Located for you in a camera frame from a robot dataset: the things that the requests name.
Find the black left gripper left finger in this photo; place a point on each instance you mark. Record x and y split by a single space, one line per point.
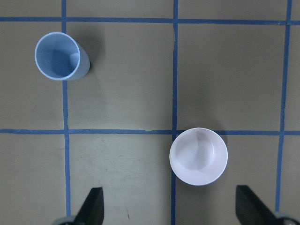
92 210

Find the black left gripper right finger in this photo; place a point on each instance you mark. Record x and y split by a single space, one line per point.
249 208

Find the blue cup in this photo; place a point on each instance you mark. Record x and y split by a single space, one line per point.
59 57

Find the pink bowl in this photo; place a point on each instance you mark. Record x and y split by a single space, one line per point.
198 156

